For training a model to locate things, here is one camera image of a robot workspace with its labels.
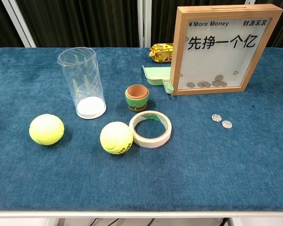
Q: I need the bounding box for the small terracotta green pot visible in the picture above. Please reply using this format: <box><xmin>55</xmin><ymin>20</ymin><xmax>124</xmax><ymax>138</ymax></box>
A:
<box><xmin>125</xmin><ymin>84</ymin><xmax>150</xmax><ymax>112</ymax></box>

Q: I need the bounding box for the beige masking tape roll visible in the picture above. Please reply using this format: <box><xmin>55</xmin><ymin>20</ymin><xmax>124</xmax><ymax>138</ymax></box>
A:
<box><xmin>128</xmin><ymin>110</ymin><xmax>173</xmax><ymax>149</ymax></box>

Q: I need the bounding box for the light green plastic dustpan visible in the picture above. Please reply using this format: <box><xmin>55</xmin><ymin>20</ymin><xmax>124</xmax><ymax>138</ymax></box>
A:
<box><xmin>142</xmin><ymin>65</ymin><xmax>174</xmax><ymax>94</ymax></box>

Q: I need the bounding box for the yellow tennis ball with print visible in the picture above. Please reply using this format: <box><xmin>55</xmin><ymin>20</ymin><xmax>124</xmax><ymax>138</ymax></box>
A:
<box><xmin>100</xmin><ymin>121</ymin><xmax>134</xmax><ymax>155</ymax></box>

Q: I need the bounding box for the clear plastic ball canister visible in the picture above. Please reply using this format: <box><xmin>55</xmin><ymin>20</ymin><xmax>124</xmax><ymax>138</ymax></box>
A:
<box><xmin>57</xmin><ymin>47</ymin><xmax>107</xmax><ymax>120</ymax></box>

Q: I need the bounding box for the yellow snack packet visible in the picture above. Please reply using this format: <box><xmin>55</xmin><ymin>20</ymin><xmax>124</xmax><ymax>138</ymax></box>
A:
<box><xmin>149</xmin><ymin>43</ymin><xmax>175</xmax><ymax>64</ymax></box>

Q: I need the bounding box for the blue velvet table cloth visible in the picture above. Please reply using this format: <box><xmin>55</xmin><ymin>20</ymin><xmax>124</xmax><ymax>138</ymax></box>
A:
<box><xmin>0</xmin><ymin>47</ymin><xmax>283</xmax><ymax>212</ymax></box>

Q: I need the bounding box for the plain yellow tennis ball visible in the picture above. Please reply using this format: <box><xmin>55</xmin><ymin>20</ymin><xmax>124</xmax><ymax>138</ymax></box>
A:
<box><xmin>29</xmin><ymin>113</ymin><xmax>65</xmax><ymax>146</ymax></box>

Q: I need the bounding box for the black pleated curtain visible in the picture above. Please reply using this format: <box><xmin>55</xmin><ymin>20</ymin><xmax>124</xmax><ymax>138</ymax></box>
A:
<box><xmin>0</xmin><ymin>0</ymin><xmax>283</xmax><ymax>49</ymax></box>

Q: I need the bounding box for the wooden frame coin bank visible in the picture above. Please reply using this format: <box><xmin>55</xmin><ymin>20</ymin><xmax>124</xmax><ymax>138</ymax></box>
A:
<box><xmin>171</xmin><ymin>6</ymin><xmax>283</xmax><ymax>96</ymax></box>

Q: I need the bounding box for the upright white frame post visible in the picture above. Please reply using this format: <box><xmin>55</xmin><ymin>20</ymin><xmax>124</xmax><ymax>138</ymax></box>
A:
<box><xmin>136</xmin><ymin>0</ymin><xmax>153</xmax><ymax>48</ymax></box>

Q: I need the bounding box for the slanted white frame post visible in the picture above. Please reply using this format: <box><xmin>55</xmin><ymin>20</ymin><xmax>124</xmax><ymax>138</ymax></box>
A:
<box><xmin>1</xmin><ymin>0</ymin><xmax>36</xmax><ymax>48</ymax></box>

